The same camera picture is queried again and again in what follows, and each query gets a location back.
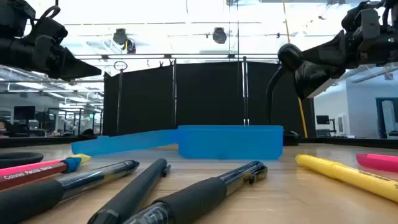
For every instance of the yellow highlighter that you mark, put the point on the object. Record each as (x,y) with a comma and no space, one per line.
(342,174)

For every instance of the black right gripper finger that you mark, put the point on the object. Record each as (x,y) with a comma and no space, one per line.
(329,49)

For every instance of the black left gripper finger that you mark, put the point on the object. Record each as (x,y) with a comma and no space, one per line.
(77,68)

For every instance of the black partition screen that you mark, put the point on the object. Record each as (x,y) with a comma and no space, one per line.
(208,93)

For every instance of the black monitor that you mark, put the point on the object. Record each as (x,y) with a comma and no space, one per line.
(322,119)
(24,113)

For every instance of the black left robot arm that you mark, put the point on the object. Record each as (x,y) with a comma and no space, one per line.
(12,18)

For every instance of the matte black pen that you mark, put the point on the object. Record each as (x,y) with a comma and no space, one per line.
(133,193)

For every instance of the blue translucent plastic supply box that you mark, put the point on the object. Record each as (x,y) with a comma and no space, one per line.
(230,143)

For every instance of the pink pencil with yellow tip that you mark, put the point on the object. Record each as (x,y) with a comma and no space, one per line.
(25,169)

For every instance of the pink highlighter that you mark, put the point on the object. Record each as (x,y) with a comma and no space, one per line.
(379,162)

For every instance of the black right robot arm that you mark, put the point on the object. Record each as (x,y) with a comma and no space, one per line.
(392,6)

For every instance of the clear pen with black grip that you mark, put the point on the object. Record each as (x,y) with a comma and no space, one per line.
(192,199)
(31,199)

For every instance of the brown colored pencil blue end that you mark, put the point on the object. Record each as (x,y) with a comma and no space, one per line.
(31,179)

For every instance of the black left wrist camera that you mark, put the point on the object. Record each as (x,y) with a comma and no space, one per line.
(46,29)

